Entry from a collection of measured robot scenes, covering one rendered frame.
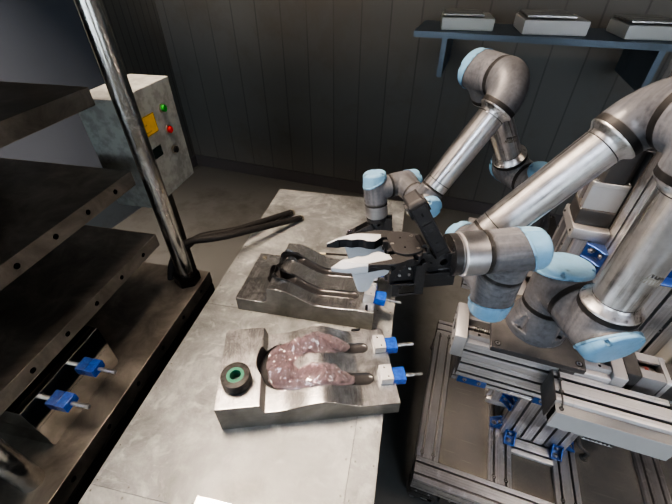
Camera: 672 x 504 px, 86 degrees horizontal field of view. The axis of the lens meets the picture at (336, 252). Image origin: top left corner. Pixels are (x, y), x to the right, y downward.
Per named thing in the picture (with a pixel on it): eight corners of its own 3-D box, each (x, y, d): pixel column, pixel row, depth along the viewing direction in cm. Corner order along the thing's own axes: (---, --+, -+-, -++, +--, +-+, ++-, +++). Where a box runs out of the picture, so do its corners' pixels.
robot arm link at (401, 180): (427, 199, 118) (397, 207, 116) (410, 183, 126) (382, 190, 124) (430, 178, 113) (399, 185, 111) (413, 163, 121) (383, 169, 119)
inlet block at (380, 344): (410, 342, 120) (412, 331, 117) (414, 355, 116) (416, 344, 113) (371, 345, 119) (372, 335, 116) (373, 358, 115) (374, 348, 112)
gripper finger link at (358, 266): (338, 304, 55) (392, 289, 58) (338, 272, 52) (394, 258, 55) (331, 292, 57) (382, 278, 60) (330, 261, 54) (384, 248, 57)
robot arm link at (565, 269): (556, 282, 98) (577, 242, 89) (588, 320, 88) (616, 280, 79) (514, 285, 97) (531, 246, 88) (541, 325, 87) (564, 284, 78)
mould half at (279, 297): (379, 279, 147) (382, 254, 139) (371, 330, 127) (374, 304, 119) (262, 263, 155) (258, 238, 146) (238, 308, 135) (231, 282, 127)
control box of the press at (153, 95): (240, 327, 229) (175, 75, 135) (220, 369, 206) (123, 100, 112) (208, 322, 232) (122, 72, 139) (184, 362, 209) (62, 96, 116)
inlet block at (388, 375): (419, 371, 112) (421, 360, 108) (423, 385, 108) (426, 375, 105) (377, 374, 111) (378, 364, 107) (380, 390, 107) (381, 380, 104)
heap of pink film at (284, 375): (348, 339, 117) (349, 323, 112) (356, 389, 104) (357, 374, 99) (268, 345, 115) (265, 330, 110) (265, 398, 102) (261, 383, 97)
